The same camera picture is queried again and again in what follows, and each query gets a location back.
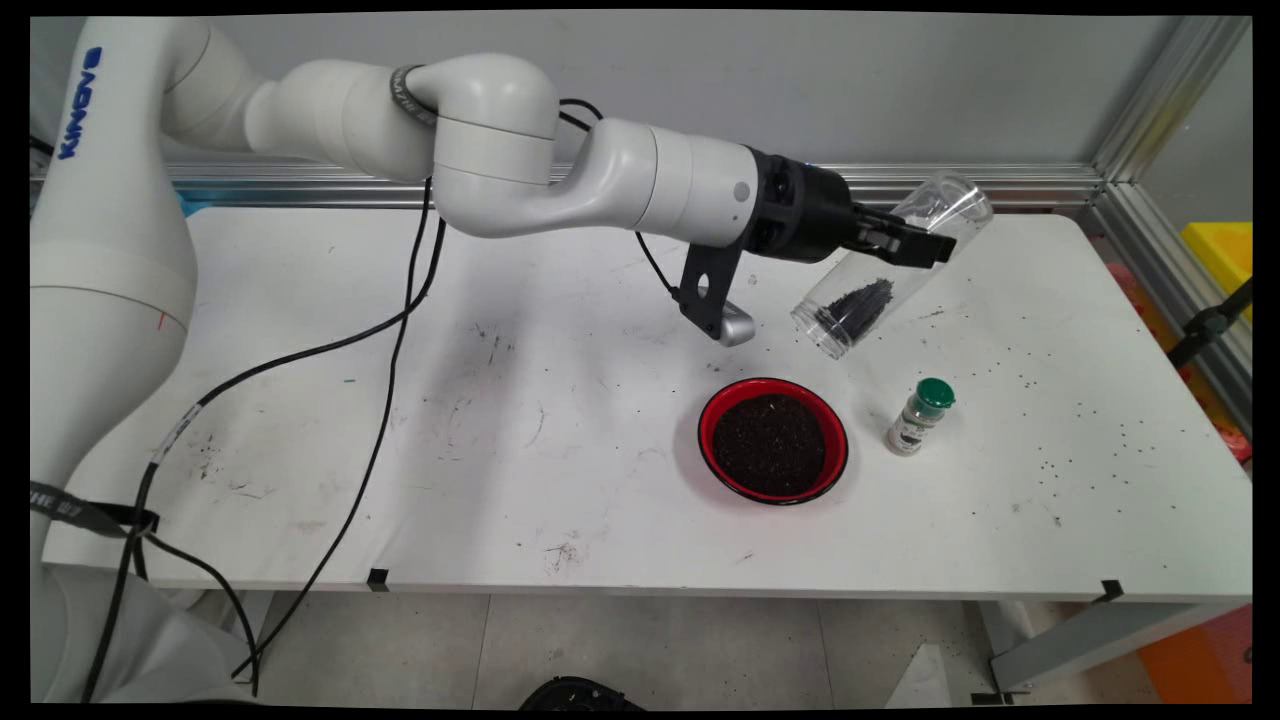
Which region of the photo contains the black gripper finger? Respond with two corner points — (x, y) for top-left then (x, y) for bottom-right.
(856, 231), (959, 270)
(856, 205), (917, 242)

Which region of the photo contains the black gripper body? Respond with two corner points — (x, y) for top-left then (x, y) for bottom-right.
(745, 148), (860, 264)

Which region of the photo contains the clear plastic jar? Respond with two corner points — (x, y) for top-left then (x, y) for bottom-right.
(790, 172), (995, 361)

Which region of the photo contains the spice bottle with green cap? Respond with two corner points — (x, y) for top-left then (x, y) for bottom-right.
(886, 377), (956, 457)

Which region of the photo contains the red bowl with black rim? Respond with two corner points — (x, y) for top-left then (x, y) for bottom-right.
(697, 377), (850, 506)

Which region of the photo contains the yellow plastic block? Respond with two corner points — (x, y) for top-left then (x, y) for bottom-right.
(1182, 222), (1253, 323)

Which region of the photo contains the grey table leg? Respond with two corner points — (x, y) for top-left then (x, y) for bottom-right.
(988, 598), (1246, 697)

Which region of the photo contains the orange red crate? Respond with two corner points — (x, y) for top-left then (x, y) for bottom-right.
(1136, 604), (1253, 703)

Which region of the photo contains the black round floor object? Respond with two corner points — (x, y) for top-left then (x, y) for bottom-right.
(520, 676), (647, 711)

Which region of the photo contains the aluminium frame rail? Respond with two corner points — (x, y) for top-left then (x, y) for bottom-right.
(30, 163), (1106, 211)
(1085, 180), (1253, 436)

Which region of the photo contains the black camera bracket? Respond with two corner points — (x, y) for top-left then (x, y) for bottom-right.
(672, 243), (747, 341)

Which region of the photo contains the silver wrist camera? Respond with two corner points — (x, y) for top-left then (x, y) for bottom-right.
(717, 300), (758, 349)

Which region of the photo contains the aluminium frame post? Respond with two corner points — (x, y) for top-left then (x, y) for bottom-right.
(1090, 15), (1253, 186)

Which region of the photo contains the black cable with white label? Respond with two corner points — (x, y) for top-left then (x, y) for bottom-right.
(80, 178), (433, 703)

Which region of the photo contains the black velcro strap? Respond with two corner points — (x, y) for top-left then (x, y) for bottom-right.
(30, 480), (160, 539)

